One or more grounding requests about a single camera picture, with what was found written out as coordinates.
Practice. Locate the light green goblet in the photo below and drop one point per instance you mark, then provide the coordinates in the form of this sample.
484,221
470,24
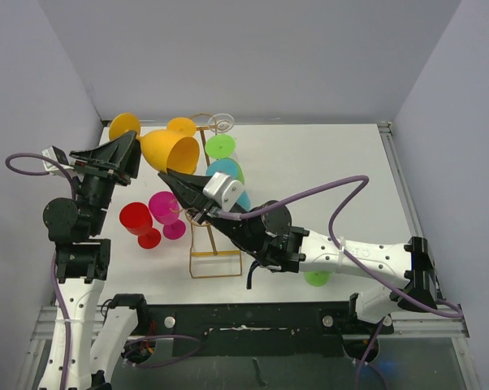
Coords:
221,148

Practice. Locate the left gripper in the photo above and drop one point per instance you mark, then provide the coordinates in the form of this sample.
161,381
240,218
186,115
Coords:
123,153

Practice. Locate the gold wire glass rack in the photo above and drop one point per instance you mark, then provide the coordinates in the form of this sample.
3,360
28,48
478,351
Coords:
193,255

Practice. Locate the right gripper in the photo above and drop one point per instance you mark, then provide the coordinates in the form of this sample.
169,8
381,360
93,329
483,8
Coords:
188,189

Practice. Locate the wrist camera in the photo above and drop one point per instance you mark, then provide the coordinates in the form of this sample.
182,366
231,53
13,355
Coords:
57,155
224,190

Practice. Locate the orange goblet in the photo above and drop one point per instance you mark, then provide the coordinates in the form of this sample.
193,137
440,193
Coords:
163,150
182,125

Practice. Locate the red goblet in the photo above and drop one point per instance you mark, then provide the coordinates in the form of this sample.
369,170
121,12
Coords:
137,220

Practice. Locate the cyan goblet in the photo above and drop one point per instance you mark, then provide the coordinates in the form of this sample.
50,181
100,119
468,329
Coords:
232,168

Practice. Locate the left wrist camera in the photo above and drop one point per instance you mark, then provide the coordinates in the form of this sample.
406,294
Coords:
57,155

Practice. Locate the green goblet front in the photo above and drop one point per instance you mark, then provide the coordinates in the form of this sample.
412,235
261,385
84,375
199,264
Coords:
317,278

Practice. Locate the clear wine glass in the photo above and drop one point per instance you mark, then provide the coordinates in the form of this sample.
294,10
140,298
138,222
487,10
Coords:
222,122

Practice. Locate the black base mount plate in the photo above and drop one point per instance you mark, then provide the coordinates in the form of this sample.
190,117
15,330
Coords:
329,329

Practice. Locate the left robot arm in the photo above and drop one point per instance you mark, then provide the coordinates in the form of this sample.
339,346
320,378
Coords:
80,358

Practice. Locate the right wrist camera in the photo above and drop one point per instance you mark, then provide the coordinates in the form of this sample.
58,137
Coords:
224,190

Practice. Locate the magenta goblet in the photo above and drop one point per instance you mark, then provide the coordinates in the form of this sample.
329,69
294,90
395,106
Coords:
165,209

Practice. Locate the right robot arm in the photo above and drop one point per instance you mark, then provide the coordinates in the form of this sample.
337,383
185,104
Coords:
404,273

